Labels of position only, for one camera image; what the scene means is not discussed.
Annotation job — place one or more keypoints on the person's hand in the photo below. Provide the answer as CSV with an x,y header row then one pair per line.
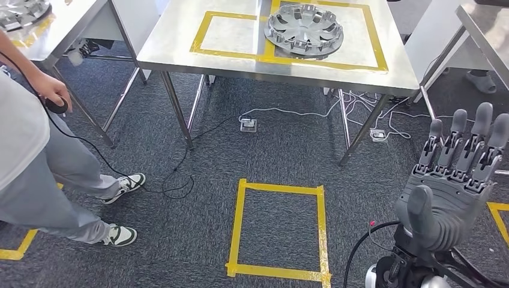
x,y
51,87

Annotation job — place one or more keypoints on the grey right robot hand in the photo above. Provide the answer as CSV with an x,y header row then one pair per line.
x,y
449,206

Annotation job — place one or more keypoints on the black handheld controller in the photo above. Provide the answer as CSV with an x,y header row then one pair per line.
x,y
57,107

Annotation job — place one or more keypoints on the grey plastic wheel hubcap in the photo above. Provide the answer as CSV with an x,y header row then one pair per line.
x,y
20,12
304,30

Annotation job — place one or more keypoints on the person's forearm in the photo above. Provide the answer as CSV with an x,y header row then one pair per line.
x,y
16,55

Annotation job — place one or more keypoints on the steel workbench table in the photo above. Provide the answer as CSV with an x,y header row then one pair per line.
x,y
167,39

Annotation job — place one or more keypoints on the person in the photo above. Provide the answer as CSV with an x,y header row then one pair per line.
x,y
481,81
24,131

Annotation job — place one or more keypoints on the steel side table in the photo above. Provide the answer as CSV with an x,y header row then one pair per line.
x,y
489,39
59,28

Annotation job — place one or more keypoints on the metal floor socket box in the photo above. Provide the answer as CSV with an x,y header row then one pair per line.
x,y
248,125
378,135

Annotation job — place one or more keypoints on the white desk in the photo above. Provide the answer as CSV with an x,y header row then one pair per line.
x,y
131,20
429,31

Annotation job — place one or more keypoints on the yellow floor tape corner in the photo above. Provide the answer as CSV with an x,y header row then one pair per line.
x,y
12,254

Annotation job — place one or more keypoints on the closed yellow floor tape square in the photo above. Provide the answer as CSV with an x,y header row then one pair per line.
x,y
278,272

